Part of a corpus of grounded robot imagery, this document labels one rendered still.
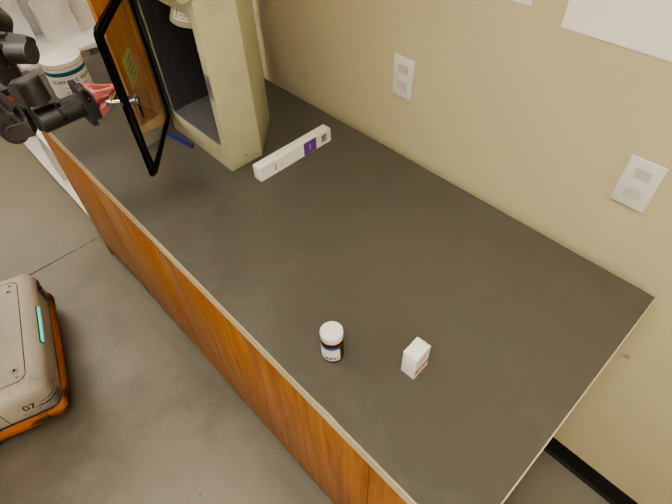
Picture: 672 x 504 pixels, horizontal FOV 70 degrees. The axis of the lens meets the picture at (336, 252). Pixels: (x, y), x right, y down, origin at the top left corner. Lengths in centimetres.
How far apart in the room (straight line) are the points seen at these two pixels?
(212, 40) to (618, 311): 110
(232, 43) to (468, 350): 90
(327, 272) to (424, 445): 44
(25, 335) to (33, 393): 25
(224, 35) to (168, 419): 144
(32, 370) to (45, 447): 33
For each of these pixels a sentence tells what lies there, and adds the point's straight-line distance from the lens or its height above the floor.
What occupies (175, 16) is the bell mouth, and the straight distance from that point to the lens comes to 137.
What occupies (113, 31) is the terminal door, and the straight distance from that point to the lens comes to 133.
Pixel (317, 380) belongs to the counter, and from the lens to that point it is 99.
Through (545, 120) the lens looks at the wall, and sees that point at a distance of 119.
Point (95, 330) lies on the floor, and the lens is 245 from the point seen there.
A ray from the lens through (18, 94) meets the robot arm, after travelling 134.
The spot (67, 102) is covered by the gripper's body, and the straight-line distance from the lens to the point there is 136.
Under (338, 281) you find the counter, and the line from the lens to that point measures 112.
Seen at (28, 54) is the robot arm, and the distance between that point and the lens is 153.
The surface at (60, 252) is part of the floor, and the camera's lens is 288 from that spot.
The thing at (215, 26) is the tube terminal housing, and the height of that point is 134.
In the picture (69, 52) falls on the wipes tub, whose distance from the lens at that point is 196.
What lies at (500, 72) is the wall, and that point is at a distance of 121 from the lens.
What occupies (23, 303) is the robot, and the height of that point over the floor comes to 28.
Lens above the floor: 182
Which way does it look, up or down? 48 degrees down
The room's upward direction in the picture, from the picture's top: 3 degrees counter-clockwise
